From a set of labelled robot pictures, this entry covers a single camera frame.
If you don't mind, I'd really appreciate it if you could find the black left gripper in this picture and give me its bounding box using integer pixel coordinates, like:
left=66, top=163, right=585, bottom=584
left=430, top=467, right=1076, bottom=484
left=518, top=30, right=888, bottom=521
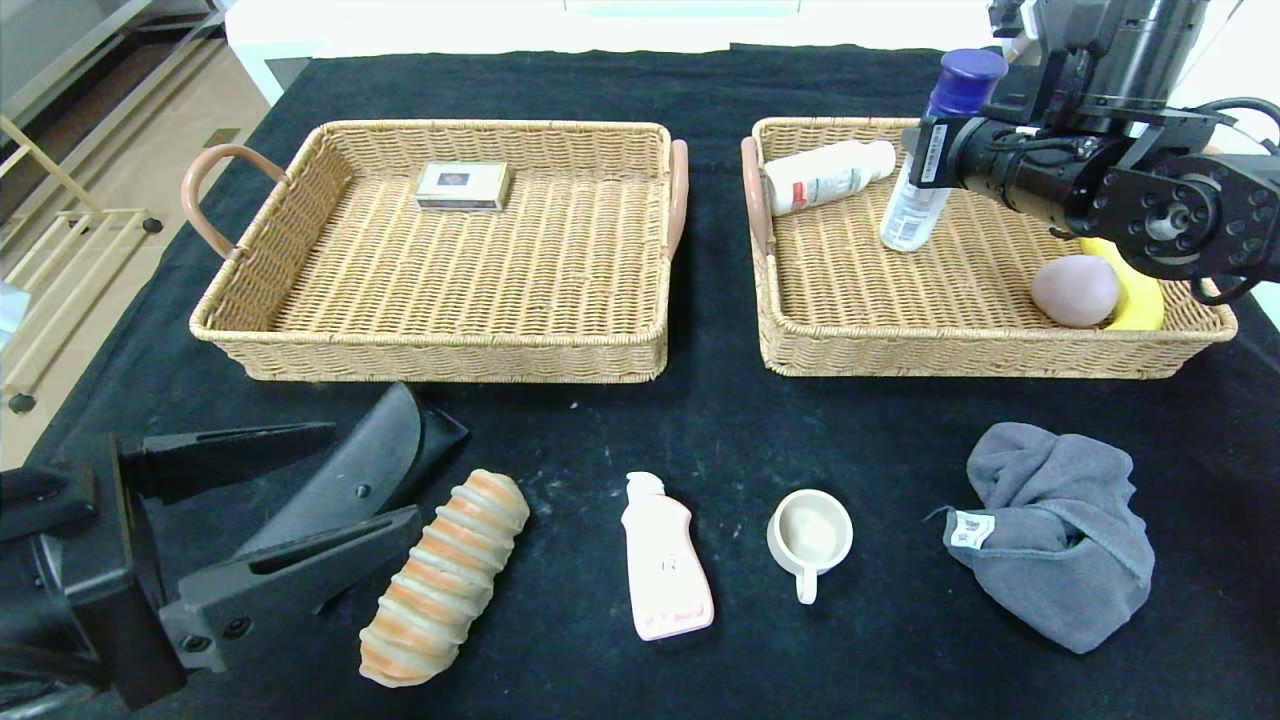
left=0, top=421, right=424, bottom=711

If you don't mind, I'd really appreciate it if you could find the black glasses case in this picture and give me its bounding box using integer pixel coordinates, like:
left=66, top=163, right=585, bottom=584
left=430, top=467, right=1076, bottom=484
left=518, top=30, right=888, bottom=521
left=235, top=382, right=471, bottom=616

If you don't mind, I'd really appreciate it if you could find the pink detergent bottle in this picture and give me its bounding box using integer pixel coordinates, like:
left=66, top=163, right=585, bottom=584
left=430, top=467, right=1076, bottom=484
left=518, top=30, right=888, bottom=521
left=620, top=472, right=716, bottom=642

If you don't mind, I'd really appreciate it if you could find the spray can with blue cap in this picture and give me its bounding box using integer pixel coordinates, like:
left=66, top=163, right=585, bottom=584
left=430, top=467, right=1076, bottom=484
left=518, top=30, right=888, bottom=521
left=880, top=48, right=1009, bottom=253

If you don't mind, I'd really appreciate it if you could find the striped orange bread roll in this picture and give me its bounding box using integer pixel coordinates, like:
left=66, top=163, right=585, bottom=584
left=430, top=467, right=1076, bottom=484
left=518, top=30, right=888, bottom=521
left=360, top=469, right=532, bottom=689

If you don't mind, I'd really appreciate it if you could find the small gold card box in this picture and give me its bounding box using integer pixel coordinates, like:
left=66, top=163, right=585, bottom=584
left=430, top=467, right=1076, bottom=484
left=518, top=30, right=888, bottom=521
left=414, top=161, right=513, bottom=212

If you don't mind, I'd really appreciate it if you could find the cream ceramic mug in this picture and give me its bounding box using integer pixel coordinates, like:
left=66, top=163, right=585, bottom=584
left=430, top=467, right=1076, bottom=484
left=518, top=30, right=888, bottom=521
left=766, top=489, right=854, bottom=606

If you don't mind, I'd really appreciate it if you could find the white counter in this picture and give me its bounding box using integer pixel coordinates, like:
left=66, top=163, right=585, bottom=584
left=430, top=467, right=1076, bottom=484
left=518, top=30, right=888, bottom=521
left=225, top=0, right=1001, bottom=106

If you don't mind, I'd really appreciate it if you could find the white plastic bottle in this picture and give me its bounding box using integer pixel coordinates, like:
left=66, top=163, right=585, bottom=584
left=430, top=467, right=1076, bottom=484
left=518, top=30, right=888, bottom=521
left=763, top=141, right=897, bottom=219

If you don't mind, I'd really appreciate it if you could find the grey towel with tag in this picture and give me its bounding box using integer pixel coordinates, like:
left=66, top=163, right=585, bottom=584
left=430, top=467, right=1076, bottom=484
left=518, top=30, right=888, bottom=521
left=942, top=422, right=1156, bottom=656

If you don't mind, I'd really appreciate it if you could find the pink peach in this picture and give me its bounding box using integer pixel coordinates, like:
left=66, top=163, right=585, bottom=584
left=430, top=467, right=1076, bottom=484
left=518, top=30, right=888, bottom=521
left=1030, top=255, right=1120, bottom=329

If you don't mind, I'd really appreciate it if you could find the yellow banana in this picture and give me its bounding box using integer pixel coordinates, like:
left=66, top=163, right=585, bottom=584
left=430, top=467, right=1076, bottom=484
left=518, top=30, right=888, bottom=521
left=1078, top=235, right=1166, bottom=331

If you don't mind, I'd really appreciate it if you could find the wicker basket with pink handles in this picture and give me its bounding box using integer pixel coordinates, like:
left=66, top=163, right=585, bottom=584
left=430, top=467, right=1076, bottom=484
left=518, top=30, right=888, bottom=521
left=183, top=122, right=691, bottom=386
left=740, top=118, right=1241, bottom=379

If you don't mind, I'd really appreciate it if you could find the grey metal shelf frame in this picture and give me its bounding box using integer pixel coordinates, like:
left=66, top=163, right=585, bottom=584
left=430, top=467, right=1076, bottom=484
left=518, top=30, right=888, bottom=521
left=0, top=0, right=229, bottom=131

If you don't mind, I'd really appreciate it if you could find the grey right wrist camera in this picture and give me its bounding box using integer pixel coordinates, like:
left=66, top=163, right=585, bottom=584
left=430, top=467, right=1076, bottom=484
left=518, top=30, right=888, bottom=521
left=990, top=0, right=1076, bottom=66

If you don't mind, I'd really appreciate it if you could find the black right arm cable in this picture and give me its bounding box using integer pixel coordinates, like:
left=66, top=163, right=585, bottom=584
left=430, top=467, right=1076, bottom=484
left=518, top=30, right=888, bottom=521
left=1190, top=95, right=1280, bottom=306

